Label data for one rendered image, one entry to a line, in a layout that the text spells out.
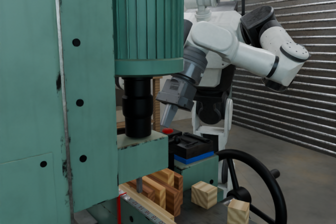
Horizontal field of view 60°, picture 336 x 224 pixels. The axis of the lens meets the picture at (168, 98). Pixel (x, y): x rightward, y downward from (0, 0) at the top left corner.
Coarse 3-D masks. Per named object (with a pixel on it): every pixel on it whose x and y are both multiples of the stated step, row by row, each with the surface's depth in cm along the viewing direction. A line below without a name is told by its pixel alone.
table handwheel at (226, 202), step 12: (228, 156) 83; (240, 156) 80; (252, 156) 78; (264, 168) 75; (264, 180) 75; (228, 192) 83; (240, 192) 82; (276, 192) 73; (228, 204) 79; (276, 204) 73; (264, 216) 77; (276, 216) 73
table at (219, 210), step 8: (184, 192) 69; (184, 200) 66; (88, 208) 71; (96, 208) 67; (104, 208) 63; (184, 208) 63; (192, 208) 63; (200, 208) 63; (216, 208) 63; (224, 208) 63; (96, 216) 67; (104, 216) 64; (112, 216) 61; (176, 216) 60; (184, 216) 60; (192, 216) 60; (200, 216) 60; (208, 216) 60; (216, 216) 60; (224, 216) 60
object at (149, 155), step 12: (156, 132) 60; (120, 144) 53; (132, 144) 53; (144, 144) 54; (156, 144) 56; (120, 156) 51; (132, 156) 53; (144, 156) 55; (156, 156) 57; (120, 168) 52; (132, 168) 54; (144, 168) 55; (156, 168) 57; (120, 180) 52
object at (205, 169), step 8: (176, 160) 73; (200, 160) 73; (208, 160) 74; (216, 160) 76; (176, 168) 70; (184, 168) 69; (192, 168) 71; (200, 168) 73; (208, 168) 75; (216, 168) 77; (184, 176) 69; (192, 176) 71; (200, 176) 73; (208, 176) 75; (216, 176) 77; (184, 184) 70; (192, 184) 72; (216, 184) 78
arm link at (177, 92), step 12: (180, 72) 75; (192, 72) 75; (168, 84) 78; (180, 84) 75; (192, 84) 79; (156, 96) 79; (168, 96) 76; (180, 96) 73; (192, 96) 76; (180, 108) 78
